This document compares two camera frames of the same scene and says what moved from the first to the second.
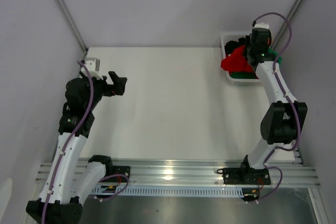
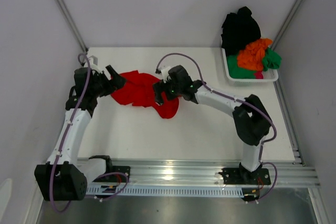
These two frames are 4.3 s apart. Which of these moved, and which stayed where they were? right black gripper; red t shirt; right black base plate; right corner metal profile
Moved: right black gripper; red t shirt
Stayed: right corner metal profile; right black base plate
